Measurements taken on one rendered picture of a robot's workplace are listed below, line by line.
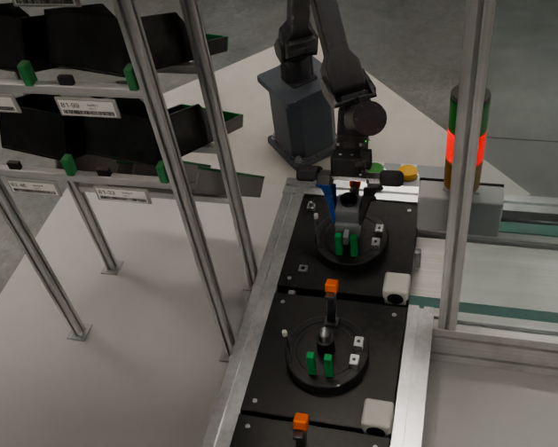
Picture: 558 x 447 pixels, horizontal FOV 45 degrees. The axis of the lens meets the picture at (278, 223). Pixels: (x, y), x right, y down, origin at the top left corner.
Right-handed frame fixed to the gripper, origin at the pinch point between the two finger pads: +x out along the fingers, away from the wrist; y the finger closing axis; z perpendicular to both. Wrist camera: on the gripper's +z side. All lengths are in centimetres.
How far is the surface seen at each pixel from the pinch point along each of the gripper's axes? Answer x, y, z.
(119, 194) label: -1.3, -30.3, 29.0
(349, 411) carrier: 30.9, 4.8, 18.4
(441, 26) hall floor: -79, 9, -253
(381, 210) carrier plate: 1.8, 4.6, -14.7
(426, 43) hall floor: -67, 3, -240
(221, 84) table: -27, -47, -64
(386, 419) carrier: 30.4, 10.6, 20.9
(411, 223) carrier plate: 3.8, 10.8, -12.5
